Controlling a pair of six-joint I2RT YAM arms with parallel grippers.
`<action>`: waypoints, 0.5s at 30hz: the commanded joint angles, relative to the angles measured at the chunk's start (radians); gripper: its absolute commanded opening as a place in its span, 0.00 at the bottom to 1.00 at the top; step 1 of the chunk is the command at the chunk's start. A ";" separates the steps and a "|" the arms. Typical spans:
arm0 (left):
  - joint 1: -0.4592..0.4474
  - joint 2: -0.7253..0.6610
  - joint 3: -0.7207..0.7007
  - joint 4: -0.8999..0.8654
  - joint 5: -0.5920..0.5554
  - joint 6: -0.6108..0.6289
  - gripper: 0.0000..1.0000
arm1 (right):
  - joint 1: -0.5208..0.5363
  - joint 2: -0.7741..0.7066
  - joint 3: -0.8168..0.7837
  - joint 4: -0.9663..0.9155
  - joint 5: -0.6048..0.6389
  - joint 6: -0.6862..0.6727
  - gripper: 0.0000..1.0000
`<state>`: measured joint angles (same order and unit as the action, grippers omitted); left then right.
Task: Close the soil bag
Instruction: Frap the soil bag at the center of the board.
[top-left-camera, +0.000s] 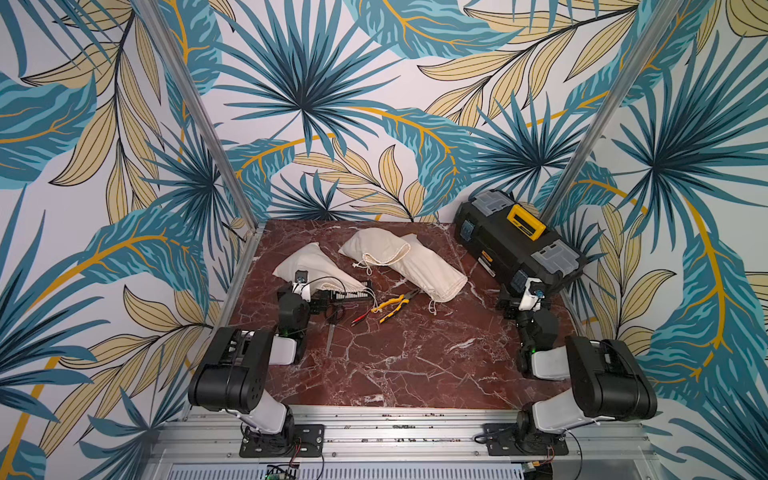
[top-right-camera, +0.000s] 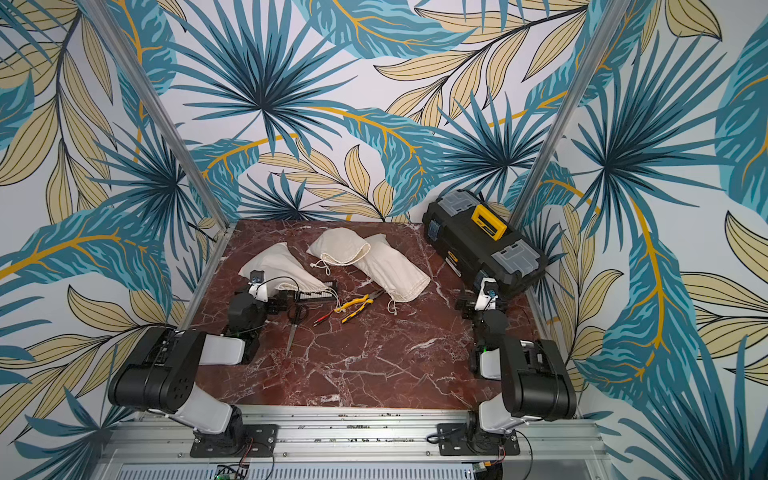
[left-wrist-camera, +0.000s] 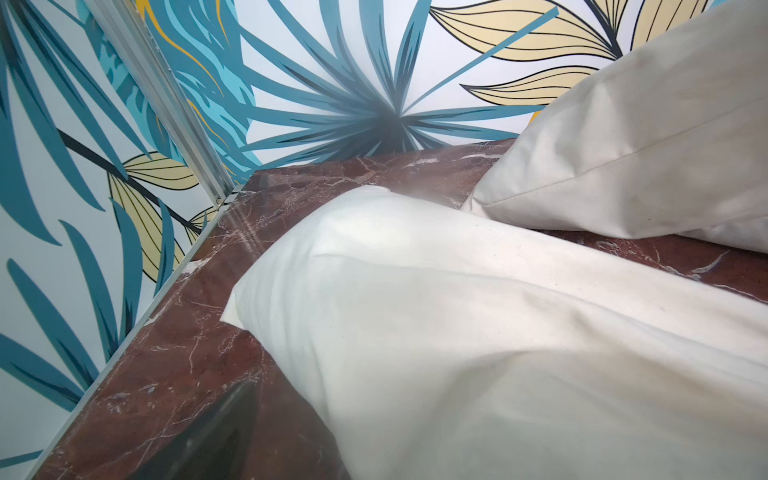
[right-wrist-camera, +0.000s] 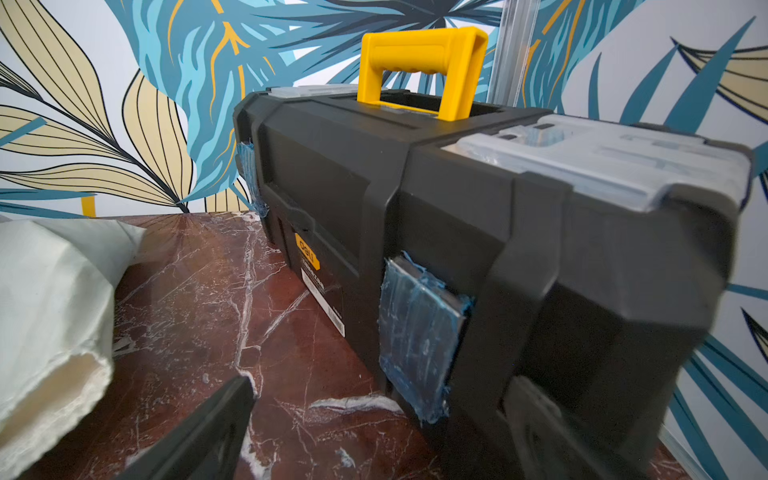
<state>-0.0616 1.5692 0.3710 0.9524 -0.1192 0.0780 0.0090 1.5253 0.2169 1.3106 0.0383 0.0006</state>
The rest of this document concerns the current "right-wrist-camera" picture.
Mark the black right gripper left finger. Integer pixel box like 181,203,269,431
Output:
117,376,257,479

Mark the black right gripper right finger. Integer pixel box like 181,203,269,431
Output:
503,376,648,479

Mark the cream cloth soil bag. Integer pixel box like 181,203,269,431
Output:
1,219,145,479

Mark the black toolbox yellow handle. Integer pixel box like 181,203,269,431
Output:
233,27,754,479

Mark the aluminium right corner post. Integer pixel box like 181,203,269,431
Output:
487,0,541,106

